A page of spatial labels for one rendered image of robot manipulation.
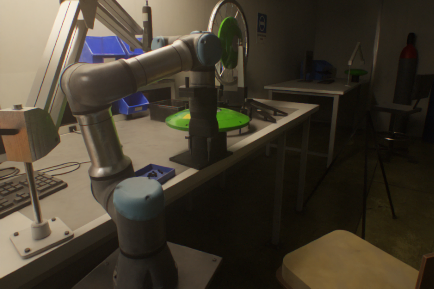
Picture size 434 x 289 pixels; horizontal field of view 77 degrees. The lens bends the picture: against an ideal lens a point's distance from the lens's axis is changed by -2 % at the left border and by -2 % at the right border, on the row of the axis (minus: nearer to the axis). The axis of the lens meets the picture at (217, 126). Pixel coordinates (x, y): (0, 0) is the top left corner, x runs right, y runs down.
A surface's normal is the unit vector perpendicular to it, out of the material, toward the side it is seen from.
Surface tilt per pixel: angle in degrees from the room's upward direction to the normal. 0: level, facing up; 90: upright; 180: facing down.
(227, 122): 24
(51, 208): 0
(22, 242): 0
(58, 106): 54
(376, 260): 0
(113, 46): 88
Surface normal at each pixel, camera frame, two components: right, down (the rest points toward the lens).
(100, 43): 0.83, 0.14
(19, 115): -0.11, 0.25
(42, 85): -0.10, -0.36
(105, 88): 0.18, 0.43
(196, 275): 0.00, -0.97
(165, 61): 0.57, 0.00
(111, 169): 0.22, -0.48
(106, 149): 0.59, 0.22
